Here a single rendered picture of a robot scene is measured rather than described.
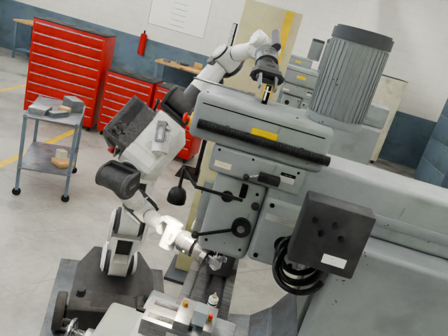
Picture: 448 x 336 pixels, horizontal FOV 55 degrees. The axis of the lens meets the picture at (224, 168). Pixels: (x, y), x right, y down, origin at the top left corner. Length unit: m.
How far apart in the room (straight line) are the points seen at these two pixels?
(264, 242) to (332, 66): 0.65
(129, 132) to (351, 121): 0.88
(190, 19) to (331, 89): 9.39
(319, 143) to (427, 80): 9.68
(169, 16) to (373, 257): 9.77
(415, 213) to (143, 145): 1.06
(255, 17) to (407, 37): 7.86
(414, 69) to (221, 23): 4.56
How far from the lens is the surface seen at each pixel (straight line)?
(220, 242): 1.63
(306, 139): 1.45
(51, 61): 6.93
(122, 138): 1.82
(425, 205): 1.61
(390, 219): 1.59
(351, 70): 1.46
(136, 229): 2.30
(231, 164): 1.49
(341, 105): 1.47
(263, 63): 1.62
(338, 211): 1.27
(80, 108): 4.81
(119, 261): 2.51
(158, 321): 1.72
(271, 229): 1.56
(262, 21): 3.26
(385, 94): 9.99
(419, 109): 11.13
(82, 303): 2.44
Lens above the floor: 2.13
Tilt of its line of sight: 18 degrees down
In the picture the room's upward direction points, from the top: 16 degrees clockwise
